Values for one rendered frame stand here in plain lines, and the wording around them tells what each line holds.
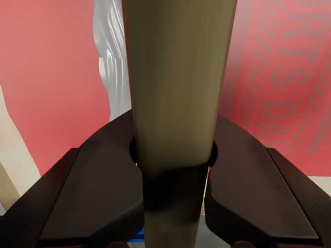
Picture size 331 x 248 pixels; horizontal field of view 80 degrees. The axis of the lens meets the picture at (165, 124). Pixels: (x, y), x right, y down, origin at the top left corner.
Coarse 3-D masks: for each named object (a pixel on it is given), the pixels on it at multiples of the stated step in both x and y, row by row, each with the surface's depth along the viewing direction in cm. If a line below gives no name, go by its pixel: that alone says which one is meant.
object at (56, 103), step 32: (0, 64) 24; (32, 64) 24; (64, 64) 24; (96, 64) 24; (32, 96) 26; (64, 96) 26; (96, 96) 26; (32, 128) 29; (64, 128) 29; (96, 128) 29; (320, 160) 33
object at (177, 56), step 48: (144, 0) 5; (192, 0) 5; (144, 48) 5; (192, 48) 5; (144, 96) 6; (192, 96) 6; (144, 144) 7; (192, 144) 7; (144, 192) 9; (192, 192) 8; (144, 240) 12; (192, 240) 11
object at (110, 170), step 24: (120, 120) 10; (96, 144) 8; (120, 144) 8; (72, 168) 7; (96, 168) 7; (120, 168) 7; (72, 192) 6; (96, 192) 6; (120, 192) 6; (72, 216) 6; (96, 216) 6; (120, 216) 6; (48, 240) 5; (72, 240) 5; (96, 240) 5; (120, 240) 6
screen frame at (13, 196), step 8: (0, 168) 32; (0, 176) 32; (8, 176) 34; (0, 184) 32; (8, 184) 34; (0, 192) 32; (8, 192) 34; (16, 192) 35; (0, 200) 32; (8, 200) 34; (16, 200) 35; (0, 208) 33; (8, 208) 34; (0, 216) 34; (200, 216) 34; (200, 224) 36
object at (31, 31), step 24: (0, 0) 20; (24, 0) 20; (48, 0) 21; (72, 0) 21; (0, 24) 22; (24, 24) 22; (48, 24) 22; (72, 24) 22; (0, 48) 23; (24, 48) 23; (48, 48) 23; (72, 48) 23; (96, 48) 23
